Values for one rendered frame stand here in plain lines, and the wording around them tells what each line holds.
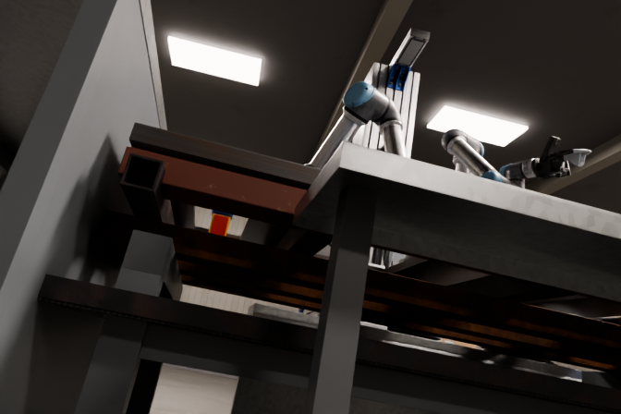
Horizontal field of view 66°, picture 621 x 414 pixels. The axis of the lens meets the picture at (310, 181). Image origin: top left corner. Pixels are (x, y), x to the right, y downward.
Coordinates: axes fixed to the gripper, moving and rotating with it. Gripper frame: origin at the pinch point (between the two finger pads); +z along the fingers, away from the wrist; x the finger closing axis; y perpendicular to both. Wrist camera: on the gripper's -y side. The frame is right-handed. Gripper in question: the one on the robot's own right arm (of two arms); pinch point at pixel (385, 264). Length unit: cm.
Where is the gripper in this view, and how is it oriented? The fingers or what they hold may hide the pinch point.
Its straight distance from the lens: 150.4
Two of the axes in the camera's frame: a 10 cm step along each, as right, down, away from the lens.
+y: 9.6, 2.4, 1.5
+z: -1.8, 9.2, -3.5
